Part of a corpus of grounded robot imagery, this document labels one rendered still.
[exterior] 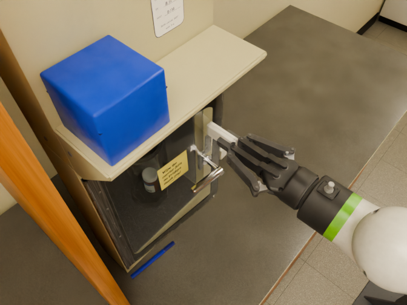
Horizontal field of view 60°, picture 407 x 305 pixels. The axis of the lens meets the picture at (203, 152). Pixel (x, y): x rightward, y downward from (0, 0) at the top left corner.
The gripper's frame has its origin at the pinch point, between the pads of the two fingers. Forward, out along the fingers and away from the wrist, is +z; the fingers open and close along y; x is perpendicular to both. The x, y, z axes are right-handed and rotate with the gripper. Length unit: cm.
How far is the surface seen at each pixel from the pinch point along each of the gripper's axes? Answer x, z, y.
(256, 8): 29, 50, -85
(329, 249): 131, -29, -65
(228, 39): -20.2, 2.2, -3.0
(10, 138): -30.9, -2.0, 33.1
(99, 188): -4.4, 5.8, 25.2
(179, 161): 4.3, 4.3, 8.2
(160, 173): 3.6, 4.7, 13.1
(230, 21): 27, 50, -67
